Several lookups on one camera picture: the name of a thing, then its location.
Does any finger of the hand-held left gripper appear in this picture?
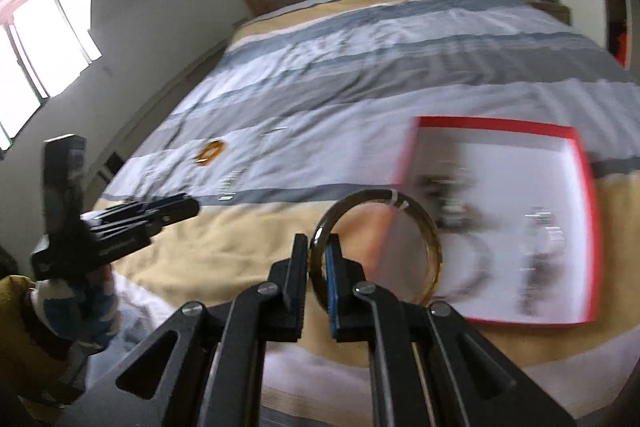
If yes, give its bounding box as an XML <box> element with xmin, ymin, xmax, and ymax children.
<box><xmin>142</xmin><ymin>206</ymin><xmax>201</xmax><ymax>238</ymax></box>
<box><xmin>95</xmin><ymin>193</ymin><xmax>200</xmax><ymax>222</ymax></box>

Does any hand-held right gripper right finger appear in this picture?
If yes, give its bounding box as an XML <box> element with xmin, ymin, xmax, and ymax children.
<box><xmin>325</xmin><ymin>231</ymin><xmax>576</xmax><ymax>427</ymax></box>

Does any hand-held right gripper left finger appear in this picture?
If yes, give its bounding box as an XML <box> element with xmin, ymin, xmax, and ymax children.
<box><xmin>55</xmin><ymin>233</ymin><xmax>308</xmax><ymax>427</ymax></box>

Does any dark green bangle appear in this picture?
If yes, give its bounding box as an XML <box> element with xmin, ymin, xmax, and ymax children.
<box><xmin>310</xmin><ymin>188</ymin><xmax>444</xmax><ymax>310</ymax></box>

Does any dark beaded bracelet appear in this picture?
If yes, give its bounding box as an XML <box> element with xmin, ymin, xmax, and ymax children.
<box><xmin>417</xmin><ymin>172</ymin><xmax>483</xmax><ymax>230</ymax></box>

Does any red cardboard box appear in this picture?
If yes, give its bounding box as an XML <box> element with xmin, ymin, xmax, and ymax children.
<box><xmin>391</xmin><ymin>116</ymin><xmax>601</xmax><ymax>325</ymax></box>

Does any silver wristwatch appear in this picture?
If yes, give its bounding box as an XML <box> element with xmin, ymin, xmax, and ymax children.
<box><xmin>517</xmin><ymin>205</ymin><xmax>568</xmax><ymax>315</ymax></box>

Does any person's left forearm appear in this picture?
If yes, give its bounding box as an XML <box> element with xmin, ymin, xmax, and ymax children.
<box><xmin>0</xmin><ymin>274</ymin><xmax>76</xmax><ymax>408</ymax></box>

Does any person's left hand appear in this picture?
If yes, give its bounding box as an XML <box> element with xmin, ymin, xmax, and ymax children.
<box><xmin>30</xmin><ymin>264</ymin><xmax>121</xmax><ymax>355</ymax></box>

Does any amber bangle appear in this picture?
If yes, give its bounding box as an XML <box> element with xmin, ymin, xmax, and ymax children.
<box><xmin>195</xmin><ymin>139</ymin><xmax>227</xmax><ymax>166</ymax></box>

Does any window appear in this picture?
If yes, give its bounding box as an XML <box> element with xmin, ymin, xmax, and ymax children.
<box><xmin>0</xmin><ymin>0</ymin><xmax>103</xmax><ymax>150</ymax></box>

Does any wooden nightstand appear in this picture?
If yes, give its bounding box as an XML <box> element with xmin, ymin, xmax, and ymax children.
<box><xmin>530</xmin><ymin>0</ymin><xmax>572</xmax><ymax>25</ymax></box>

